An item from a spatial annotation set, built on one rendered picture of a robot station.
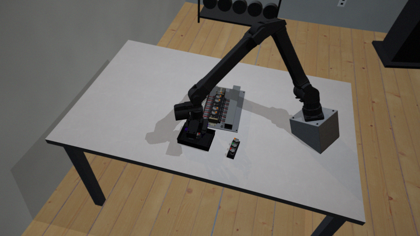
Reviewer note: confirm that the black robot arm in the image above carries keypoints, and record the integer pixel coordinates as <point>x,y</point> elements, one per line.
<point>259,31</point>

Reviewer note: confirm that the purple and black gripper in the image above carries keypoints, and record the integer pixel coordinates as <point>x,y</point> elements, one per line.
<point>204,129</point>

